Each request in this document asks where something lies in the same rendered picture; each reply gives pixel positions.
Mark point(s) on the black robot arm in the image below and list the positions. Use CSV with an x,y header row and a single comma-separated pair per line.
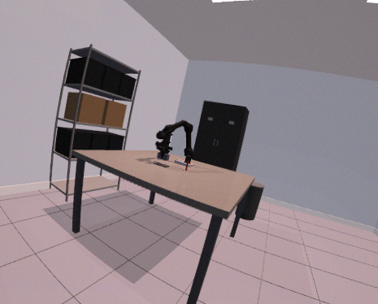
x,y
166,134

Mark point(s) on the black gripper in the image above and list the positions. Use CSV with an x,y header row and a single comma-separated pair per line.
x,y
165,148

